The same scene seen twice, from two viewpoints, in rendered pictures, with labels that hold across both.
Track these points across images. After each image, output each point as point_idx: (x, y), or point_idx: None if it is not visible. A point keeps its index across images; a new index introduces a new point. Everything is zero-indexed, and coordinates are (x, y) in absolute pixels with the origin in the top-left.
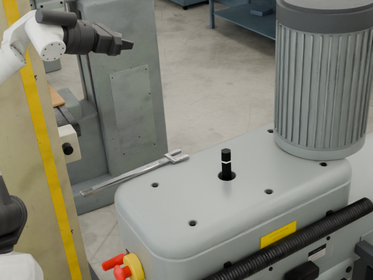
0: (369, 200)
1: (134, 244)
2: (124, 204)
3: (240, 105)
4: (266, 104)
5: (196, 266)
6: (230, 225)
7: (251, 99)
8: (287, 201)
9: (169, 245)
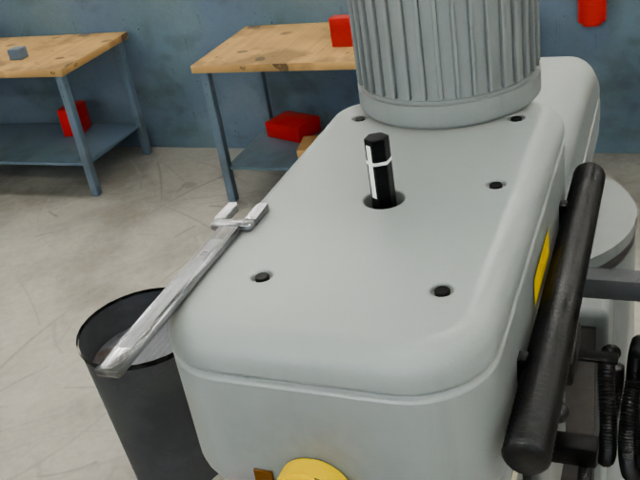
0: (594, 163)
1: (301, 430)
2: (238, 342)
3: (0, 287)
4: (47, 267)
5: (502, 380)
6: (509, 261)
7: (15, 270)
8: (539, 189)
9: (450, 350)
